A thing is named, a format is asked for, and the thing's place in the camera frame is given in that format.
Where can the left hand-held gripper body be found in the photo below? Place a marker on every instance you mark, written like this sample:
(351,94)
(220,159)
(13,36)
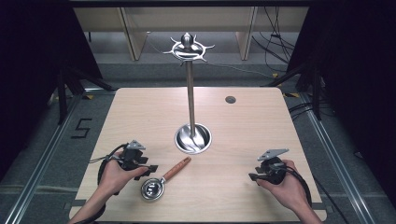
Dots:
(130,157)

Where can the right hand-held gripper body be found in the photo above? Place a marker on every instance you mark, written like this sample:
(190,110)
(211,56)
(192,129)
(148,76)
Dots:
(274,171)

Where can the metal utensil rack stand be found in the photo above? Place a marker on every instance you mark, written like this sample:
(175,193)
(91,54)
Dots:
(190,93)

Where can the person's right hand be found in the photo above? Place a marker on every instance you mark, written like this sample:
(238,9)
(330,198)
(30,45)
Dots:
(288,189)

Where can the person's left hand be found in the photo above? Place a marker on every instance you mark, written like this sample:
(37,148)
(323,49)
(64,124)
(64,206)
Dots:
(115,179)

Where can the grey table grommet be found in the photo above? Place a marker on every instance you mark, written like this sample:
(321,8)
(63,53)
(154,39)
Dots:
(230,100)

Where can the black tripod stand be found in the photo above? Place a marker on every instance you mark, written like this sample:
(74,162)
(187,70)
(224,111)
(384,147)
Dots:
(62,93)
(316,93)

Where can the black curtain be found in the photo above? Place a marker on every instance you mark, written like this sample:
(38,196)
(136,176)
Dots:
(31,62)
(358,77)

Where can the light wooden shelf unit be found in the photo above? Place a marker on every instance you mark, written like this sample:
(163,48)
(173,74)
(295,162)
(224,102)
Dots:
(186,18)

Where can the aluminium floor rail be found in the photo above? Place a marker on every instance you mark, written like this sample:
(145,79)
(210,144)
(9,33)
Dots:
(40,165)
(336,161)

